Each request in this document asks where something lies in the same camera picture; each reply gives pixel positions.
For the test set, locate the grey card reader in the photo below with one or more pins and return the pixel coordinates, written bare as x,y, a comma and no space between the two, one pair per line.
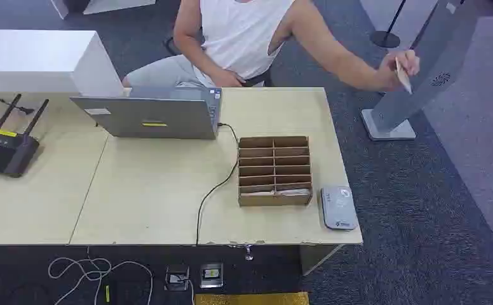
338,208

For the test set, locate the pale card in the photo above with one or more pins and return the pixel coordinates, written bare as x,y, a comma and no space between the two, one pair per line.
404,80

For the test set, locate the dark floor socket box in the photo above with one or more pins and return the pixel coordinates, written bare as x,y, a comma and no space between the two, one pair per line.
176,278

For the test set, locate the person's right hand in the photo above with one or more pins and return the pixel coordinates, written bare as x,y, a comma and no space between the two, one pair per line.
226,79

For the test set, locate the black router with antennas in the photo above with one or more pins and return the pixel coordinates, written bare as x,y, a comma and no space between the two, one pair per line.
4,149

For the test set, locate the person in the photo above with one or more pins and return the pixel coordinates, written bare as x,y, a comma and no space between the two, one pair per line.
238,38

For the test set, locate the metal bolt under desk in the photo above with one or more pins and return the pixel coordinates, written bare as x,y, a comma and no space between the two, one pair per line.
248,253

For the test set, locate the white furniture piece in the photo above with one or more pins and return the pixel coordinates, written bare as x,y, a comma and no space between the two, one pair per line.
103,5

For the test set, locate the wooden card box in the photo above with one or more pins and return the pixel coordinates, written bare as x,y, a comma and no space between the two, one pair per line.
274,200

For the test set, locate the white cabinet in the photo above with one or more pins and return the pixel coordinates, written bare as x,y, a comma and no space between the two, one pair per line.
36,59

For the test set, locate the black stanchion post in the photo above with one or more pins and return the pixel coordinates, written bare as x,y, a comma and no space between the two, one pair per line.
384,39

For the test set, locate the grey laptop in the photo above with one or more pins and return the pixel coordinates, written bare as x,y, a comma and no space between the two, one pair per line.
154,118

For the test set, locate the person's left hand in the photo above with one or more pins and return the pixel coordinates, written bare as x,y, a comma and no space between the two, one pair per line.
394,73

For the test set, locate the yellow floor mat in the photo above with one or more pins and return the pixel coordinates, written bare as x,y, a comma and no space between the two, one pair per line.
253,299

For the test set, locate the white card in box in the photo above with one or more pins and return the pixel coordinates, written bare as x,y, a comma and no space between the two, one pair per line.
293,192
257,193

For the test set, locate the grey kiosk stand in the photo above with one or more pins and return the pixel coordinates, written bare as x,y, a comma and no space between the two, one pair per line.
431,63

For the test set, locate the silver floor socket box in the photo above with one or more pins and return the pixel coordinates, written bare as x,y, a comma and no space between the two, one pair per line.
211,275

